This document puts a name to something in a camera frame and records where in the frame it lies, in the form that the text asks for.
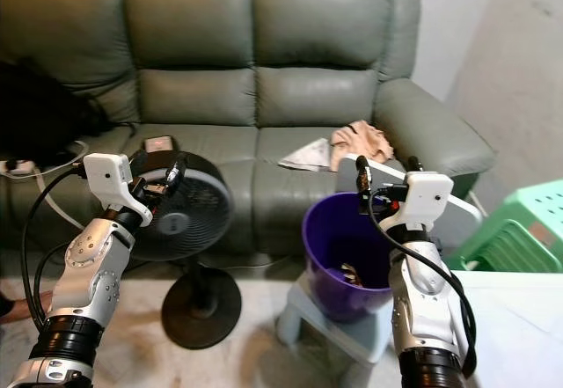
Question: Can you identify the crumpled trash piece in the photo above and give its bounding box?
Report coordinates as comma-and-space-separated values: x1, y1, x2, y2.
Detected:
338, 265, 363, 286

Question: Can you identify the peach crumpled cloth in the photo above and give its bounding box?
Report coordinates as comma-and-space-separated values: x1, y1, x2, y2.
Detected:
331, 120, 396, 172

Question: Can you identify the purple plastic bucket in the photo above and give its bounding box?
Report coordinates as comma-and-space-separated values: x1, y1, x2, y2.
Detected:
302, 192, 398, 324

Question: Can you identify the white paper sheet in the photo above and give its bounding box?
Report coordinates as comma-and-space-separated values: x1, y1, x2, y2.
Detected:
278, 137, 336, 172

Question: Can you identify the green plastic stool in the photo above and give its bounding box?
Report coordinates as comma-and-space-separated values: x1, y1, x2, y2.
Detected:
443, 179, 563, 274

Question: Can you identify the white power strip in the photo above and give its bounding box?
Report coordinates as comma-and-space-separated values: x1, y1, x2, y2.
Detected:
4, 159, 40, 177

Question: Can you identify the black bag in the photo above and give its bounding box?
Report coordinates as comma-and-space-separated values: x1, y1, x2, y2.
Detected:
0, 61, 113, 165

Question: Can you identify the light blue plastic stool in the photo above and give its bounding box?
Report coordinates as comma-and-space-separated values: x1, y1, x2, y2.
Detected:
276, 274, 398, 364

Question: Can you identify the grey-green leather sofa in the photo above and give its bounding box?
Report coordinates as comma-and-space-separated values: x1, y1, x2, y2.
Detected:
0, 0, 499, 260

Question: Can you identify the person bare foot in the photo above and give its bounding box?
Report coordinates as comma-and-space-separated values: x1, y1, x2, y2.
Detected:
0, 289, 55, 324

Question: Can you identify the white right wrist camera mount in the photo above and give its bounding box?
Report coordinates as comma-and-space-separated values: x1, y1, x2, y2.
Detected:
391, 171, 456, 231

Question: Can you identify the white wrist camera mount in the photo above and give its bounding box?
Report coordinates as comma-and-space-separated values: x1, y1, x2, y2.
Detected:
391, 171, 456, 231
83, 152, 156, 228

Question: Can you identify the black pedestal fan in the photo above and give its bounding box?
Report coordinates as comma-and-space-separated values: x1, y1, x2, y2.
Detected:
132, 149, 244, 350

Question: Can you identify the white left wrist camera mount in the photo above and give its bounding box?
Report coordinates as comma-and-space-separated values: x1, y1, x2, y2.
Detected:
83, 152, 156, 228

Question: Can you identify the white power cable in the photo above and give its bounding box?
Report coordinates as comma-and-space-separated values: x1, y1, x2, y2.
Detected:
28, 140, 91, 231

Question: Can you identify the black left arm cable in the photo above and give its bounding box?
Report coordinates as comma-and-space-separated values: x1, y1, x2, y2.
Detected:
20, 165, 90, 334

